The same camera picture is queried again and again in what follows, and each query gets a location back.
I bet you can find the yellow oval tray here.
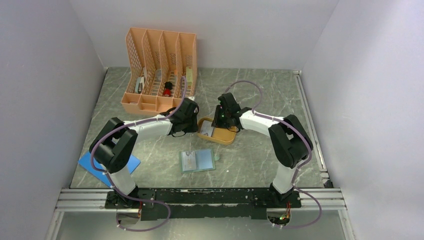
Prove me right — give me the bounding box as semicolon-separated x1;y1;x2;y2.
196;117;238;145

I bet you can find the white VIP credit card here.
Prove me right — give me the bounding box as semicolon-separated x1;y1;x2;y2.
181;151;197;172

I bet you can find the light blue credit card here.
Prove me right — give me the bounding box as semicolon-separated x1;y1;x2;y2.
196;149;215;170

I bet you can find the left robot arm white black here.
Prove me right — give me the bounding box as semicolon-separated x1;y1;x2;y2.
89;98;199;208

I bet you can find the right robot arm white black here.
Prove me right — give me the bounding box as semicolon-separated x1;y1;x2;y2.
212;92;313;207

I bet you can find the red black small bottle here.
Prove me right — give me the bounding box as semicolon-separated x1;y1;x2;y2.
163;81;173;97

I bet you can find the pale green eraser box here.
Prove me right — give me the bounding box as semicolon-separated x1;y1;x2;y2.
185;66;193;88

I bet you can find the grey white utility knife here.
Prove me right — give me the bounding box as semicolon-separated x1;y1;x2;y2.
134;75;146;94

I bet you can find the peach plastic file organizer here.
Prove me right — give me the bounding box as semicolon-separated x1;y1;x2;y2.
121;27;198;116

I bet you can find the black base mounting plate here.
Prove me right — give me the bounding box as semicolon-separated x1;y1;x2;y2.
104;187;302;221

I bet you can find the blue notebook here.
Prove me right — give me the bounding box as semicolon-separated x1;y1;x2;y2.
78;151;141;186

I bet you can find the aluminium rail frame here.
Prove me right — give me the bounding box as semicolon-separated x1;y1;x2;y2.
48;68;355;240

